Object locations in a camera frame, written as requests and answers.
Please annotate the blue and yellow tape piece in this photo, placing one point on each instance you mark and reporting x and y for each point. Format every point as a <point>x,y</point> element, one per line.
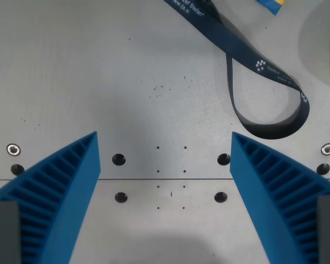
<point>270,4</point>

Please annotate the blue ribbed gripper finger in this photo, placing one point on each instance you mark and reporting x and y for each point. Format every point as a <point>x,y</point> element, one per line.
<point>266,189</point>
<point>63,192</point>

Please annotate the silver socket head screw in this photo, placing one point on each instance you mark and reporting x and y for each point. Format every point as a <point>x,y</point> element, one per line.
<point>13,149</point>
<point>327,149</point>

